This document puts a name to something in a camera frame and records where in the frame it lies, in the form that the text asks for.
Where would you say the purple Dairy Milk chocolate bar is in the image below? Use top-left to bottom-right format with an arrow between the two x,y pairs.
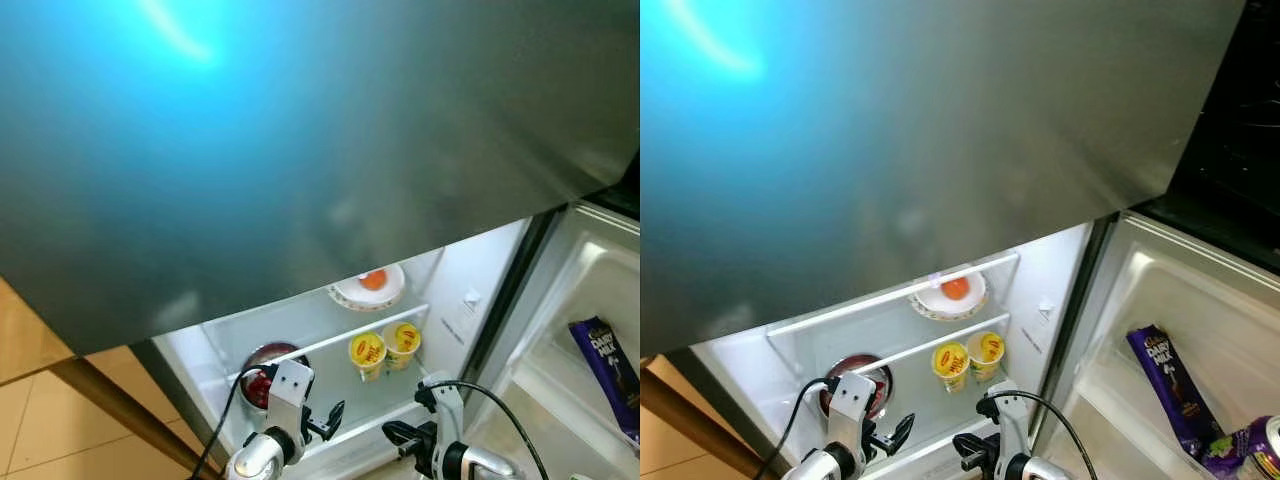
1126,324 -> 1227,461
568,317 -> 641,448

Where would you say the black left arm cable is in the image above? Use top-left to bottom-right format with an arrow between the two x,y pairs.
188,362 -> 276,480
755,375 -> 836,480

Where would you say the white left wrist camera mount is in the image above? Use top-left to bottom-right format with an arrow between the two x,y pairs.
264,357 -> 316,443
826,372 -> 883,453

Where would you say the purple grape drink can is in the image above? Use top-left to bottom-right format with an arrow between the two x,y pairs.
1200,414 -> 1280,480

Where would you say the wide white serving bowl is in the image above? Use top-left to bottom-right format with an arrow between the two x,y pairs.
328,262 -> 407,313
908,270 -> 990,322

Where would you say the glass fridge shelf white rail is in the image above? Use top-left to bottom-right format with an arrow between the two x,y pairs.
222,303 -> 433,386
822,315 -> 1014,394
765,252 -> 1023,336

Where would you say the red round pot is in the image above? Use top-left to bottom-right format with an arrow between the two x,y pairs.
238,342 -> 313,413
820,352 -> 895,421

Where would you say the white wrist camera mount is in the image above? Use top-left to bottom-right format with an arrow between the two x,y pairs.
264,357 -> 316,443
415,372 -> 467,471
826,372 -> 883,453
985,388 -> 1033,476

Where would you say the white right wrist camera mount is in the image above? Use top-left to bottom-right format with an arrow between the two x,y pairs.
415,372 -> 467,471
985,388 -> 1033,476

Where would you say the yellow snack cup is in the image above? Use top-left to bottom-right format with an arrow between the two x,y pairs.
967,331 -> 1007,382
384,321 -> 423,372
931,342 -> 971,393
348,332 -> 388,383

